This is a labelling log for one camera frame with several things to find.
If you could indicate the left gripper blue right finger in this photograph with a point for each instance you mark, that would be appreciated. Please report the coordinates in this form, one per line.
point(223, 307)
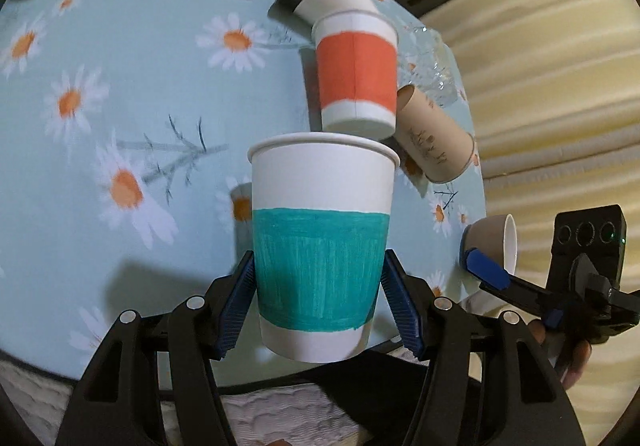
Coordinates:
point(403, 295)

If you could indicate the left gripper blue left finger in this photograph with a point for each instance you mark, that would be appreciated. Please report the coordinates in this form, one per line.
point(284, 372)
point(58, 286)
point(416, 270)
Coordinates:
point(235, 293)

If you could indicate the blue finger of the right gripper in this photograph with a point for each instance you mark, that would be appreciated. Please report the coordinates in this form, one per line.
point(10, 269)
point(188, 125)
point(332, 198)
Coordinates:
point(489, 273)

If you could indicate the teal banded paper cup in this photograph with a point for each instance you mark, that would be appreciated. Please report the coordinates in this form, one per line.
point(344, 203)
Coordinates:
point(321, 206)

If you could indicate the small brown paper cup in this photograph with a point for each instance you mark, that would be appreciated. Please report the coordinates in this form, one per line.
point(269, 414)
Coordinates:
point(496, 236)

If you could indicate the plain brown paper cup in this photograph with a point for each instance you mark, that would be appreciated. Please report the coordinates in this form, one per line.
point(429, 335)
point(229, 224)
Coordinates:
point(441, 148)

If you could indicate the orange banded paper cup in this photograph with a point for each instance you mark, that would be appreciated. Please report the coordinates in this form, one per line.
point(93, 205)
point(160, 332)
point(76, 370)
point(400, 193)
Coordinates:
point(356, 54)

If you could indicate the person's right hand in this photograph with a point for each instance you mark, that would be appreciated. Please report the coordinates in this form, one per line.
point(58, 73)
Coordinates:
point(579, 353)

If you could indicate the clear glass tumbler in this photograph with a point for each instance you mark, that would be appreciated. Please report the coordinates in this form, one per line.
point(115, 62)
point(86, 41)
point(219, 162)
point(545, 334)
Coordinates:
point(423, 61)

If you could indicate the cream window curtain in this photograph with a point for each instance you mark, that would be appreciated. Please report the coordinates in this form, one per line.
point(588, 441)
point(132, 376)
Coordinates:
point(553, 86)

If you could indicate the daisy print blue tablecloth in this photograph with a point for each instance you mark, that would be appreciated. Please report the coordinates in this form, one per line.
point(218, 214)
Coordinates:
point(125, 126)

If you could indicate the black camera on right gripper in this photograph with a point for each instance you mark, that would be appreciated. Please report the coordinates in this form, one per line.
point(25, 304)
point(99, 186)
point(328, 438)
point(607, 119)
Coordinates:
point(598, 232)

